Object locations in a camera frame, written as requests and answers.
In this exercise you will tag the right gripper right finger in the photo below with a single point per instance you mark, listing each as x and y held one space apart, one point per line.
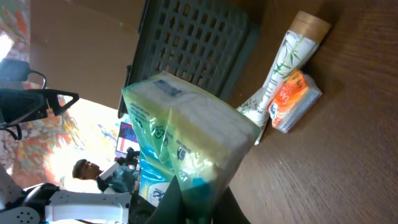
228 210

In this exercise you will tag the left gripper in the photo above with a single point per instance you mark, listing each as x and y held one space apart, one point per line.
21 104

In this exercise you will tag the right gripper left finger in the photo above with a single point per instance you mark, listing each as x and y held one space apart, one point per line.
170 210

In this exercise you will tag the teal tissue packet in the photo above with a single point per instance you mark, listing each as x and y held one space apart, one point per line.
203 138

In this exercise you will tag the orange tissue packet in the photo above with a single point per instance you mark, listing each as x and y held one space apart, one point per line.
293 100

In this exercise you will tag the white bamboo print tube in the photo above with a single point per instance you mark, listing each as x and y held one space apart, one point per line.
300 42

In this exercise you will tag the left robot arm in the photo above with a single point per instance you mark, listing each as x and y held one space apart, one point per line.
46 202

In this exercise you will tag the person in background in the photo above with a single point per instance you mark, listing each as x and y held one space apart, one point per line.
119 179

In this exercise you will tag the background monitor screen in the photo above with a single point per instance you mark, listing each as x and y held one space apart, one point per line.
126 139

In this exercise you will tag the dark grey plastic basket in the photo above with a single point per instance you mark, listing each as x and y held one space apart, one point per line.
202 42

